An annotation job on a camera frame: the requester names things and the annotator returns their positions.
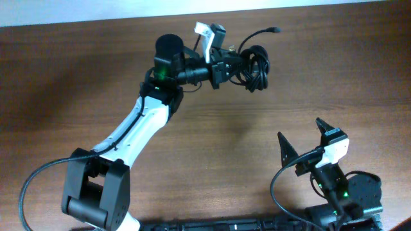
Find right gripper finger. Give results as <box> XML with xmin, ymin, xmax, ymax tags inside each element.
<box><xmin>277</xmin><ymin>132</ymin><xmax>299</xmax><ymax>167</ymax></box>
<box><xmin>315</xmin><ymin>117</ymin><xmax>334</xmax><ymax>133</ymax></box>

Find thick black USB cable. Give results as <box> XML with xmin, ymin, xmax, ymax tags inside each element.
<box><xmin>229</xmin><ymin>44</ymin><xmax>271</xmax><ymax>94</ymax></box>

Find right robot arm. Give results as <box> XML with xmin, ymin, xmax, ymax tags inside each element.
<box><xmin>270</xmin><ymin>117</ymin><xmax>383</xmax><ymax>230</ymax></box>

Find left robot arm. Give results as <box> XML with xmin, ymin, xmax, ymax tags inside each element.
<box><xmin>61</xmin><ymin>34</ymin><xmax>248</xmax><ymax>230</ymax></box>

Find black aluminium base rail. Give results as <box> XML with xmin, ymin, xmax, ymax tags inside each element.
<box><xmin>139</xmin><ymin>215</ymin><xmax>383</xmax><ymax>231</ymax></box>

